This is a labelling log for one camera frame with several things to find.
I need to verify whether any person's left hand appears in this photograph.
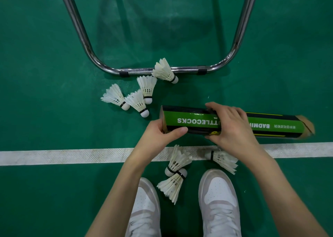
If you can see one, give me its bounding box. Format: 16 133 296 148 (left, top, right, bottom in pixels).
126 119 189 169

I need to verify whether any person's right hand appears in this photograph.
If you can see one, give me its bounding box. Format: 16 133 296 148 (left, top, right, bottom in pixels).
205 102 277 173

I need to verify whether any single feather shuttlecock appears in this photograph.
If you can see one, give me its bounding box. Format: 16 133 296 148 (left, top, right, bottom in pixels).
164 145 193 177
152 58 179 84
157 168 188 205
137 75 158 105
101 84 130 111
205 150 239 175
125 89 150 118

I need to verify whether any black green Hangyu tube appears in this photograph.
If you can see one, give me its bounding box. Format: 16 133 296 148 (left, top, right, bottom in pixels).
159 105 316 140

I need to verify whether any black chair with chrome frame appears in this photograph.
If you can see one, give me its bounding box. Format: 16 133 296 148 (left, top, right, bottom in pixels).
57 0 261 76

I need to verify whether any person's left forearm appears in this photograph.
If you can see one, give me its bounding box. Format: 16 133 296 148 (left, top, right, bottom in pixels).
86 156 149 237

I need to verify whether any person's right forearm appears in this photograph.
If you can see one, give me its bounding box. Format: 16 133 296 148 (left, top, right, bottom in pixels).
254 157 330 237

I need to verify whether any person's right shoe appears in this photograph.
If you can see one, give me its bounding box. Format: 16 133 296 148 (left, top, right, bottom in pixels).
198 169 242 237

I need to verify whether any person's shoe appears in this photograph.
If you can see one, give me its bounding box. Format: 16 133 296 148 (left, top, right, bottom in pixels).
125 177 162 237
198 169 242 237

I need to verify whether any person's left shoe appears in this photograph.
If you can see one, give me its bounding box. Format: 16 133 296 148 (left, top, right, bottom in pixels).
125 177 162 237

